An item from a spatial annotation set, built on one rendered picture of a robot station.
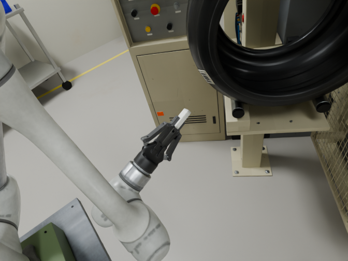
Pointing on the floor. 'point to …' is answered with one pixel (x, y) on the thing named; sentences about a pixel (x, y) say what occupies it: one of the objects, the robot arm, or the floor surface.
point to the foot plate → (237, 169)
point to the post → (264, 29)
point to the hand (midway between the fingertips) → (180, 118)
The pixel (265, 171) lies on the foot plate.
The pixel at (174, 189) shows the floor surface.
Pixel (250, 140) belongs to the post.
